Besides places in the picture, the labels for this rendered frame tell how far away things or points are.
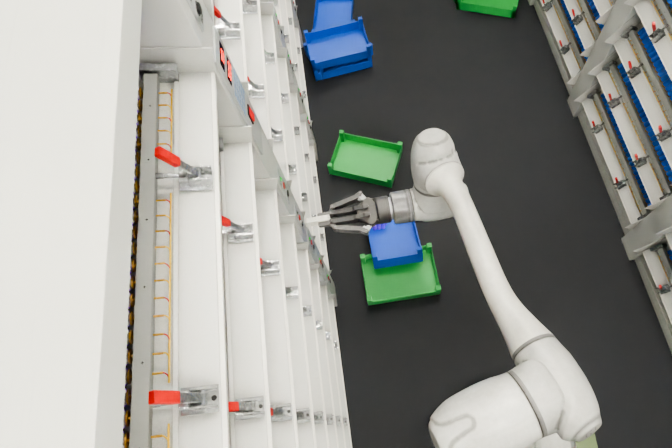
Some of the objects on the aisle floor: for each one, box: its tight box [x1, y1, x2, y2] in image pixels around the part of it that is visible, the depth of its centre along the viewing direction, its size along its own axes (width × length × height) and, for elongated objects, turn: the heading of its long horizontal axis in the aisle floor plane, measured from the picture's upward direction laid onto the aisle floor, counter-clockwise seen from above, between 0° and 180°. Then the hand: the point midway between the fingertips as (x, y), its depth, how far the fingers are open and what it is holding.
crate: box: [369, 220, 423, 269], centre depth 217 cm, size 30×20×8 cm
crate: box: [327, 130, 402, 188], centre depth 238 cm, size 30×20×8 cm
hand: (317, 220), depth 142 cm, fingers closed
